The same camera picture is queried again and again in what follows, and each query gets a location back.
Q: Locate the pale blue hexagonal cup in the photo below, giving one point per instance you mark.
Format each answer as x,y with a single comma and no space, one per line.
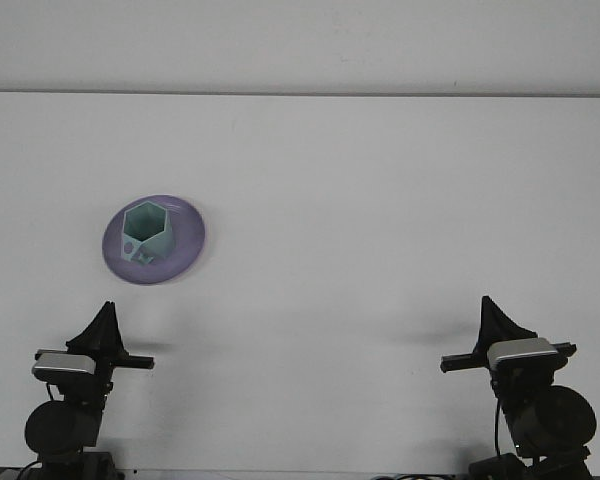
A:
145,222

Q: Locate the pale purple round plate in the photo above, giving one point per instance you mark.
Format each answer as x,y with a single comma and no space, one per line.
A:
190,235

